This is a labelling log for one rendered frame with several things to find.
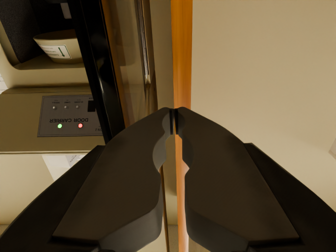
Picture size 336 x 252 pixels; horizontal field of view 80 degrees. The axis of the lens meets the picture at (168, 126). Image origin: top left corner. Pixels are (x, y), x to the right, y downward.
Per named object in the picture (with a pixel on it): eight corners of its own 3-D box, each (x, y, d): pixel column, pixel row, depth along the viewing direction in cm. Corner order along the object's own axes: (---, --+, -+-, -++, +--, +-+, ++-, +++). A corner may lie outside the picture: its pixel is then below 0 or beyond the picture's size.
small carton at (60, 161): (74, 133, 46) (82, 153, 50) (55, 132, 47) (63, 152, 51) (61, 147, 42) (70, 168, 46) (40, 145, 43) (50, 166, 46)
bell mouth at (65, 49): (120, 26, 55) (124, 47, 57) (57, 29, 55) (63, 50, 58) (100, 37, 40) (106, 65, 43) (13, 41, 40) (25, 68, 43)
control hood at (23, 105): (151, 83, 43) (155, 123, 49) (6, 88, 45) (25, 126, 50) (144, 109, 34) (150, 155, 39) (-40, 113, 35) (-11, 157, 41)
